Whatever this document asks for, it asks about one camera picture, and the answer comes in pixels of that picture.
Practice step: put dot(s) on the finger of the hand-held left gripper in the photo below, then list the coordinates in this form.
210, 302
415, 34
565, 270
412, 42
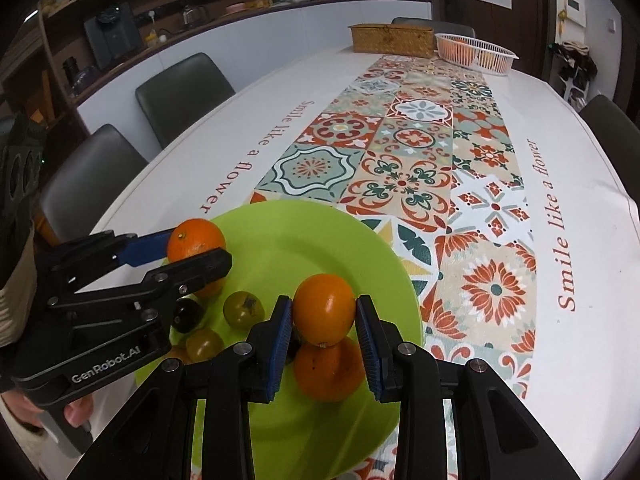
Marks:
195, 272
145, 250

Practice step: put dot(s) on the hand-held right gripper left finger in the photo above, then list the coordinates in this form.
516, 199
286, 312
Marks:
280, 350

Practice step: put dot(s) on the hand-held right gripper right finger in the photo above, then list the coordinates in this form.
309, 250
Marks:
367, 350

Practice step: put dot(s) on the round orange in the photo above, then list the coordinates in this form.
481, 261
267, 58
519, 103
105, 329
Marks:
192, 240

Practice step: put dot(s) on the small dark plum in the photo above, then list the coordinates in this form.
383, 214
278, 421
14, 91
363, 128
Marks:
187, 312

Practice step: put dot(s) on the large rough-skinned orange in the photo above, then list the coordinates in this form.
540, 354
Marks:
327, 372

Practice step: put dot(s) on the smooth oval orange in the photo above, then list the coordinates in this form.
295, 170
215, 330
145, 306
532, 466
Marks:
322, 307

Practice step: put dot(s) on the yellow cherry tomato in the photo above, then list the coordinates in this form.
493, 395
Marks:
204, 344

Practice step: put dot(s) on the green plate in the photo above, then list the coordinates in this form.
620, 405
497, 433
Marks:
300, 240

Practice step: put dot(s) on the person's left hand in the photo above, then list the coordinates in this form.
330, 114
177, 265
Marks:
75, 412

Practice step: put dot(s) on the green cherry tomato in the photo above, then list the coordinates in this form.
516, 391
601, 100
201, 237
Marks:
243, 308

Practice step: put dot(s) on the orange cherry tomato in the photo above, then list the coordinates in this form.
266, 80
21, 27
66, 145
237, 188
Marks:
177, 353

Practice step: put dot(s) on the grey dining chair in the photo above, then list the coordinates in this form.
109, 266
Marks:
610, 125
90, 175
430, 25
185, 95

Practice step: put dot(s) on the black coffee machine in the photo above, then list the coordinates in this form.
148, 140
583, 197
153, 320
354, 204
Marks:
112, 35

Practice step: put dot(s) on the white patterned tablecloth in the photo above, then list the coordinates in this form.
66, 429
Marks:
590, 360

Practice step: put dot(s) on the glass kettle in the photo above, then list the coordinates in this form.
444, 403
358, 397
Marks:
192, 14

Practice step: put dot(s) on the pink bowl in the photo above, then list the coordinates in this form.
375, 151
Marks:
235, 7

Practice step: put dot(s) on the wicker box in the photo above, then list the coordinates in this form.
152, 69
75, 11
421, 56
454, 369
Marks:
390, 40

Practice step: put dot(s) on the pile of small oranges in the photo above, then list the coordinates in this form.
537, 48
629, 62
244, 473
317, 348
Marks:
457, 47

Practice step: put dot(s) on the white plastic basket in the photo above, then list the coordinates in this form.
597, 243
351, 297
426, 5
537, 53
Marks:
495, 60

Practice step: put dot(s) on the dark and white bag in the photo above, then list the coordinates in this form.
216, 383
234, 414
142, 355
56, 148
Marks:
575, 65

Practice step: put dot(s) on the white wall panel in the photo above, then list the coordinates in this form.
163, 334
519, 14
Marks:
574, 10

